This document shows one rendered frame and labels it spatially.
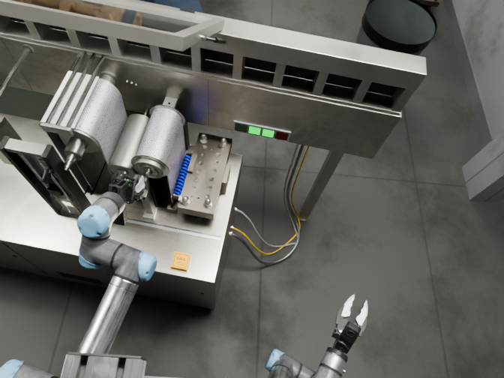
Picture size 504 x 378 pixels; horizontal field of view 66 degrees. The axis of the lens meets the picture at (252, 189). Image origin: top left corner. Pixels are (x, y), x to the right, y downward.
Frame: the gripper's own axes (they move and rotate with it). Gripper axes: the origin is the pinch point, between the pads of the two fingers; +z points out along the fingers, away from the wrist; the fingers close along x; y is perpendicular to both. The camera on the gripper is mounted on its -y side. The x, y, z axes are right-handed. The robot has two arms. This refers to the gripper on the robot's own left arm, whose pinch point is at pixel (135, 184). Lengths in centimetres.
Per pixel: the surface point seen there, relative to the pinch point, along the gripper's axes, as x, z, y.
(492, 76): -219, 229, 64
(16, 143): 38.4, -5.9, 7.1
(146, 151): 1.3, 12.8, 7.8
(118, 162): 12.3, 15.8, -0.3
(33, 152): 31.8, -7.5, 6.1
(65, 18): 7, -37, 52
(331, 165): -80, 81, -1
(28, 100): 70, 52, 4
